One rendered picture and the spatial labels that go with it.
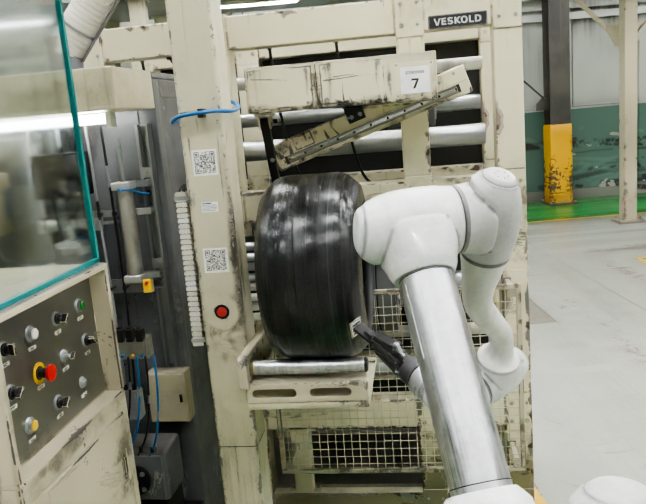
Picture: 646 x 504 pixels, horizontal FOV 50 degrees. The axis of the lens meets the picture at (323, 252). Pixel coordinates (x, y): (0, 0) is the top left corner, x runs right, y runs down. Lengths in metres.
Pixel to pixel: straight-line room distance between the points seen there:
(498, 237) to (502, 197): 0.08
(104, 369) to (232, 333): 0.38
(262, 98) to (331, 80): 0.23
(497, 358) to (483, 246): 0.48
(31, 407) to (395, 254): 0.95
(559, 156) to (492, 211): 9.86
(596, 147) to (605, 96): 0.80
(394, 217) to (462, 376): 0.30
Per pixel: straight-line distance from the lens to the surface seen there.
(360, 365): 2.04
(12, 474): 1.67
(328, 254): 1.85
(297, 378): 2.10
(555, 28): 11.18
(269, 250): 1.88
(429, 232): 1.25
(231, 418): 2.26
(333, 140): 2.39
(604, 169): 12.00
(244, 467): 2.32
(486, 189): 1.31
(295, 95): 2.27
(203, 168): 2.08
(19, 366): 1.74
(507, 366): 1.76
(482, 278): 1.42
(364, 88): 2.24
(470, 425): 1.17
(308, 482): 2.98
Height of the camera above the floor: 1.62
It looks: 11 degrees down
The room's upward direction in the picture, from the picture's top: 5 degrees counter-clockwise
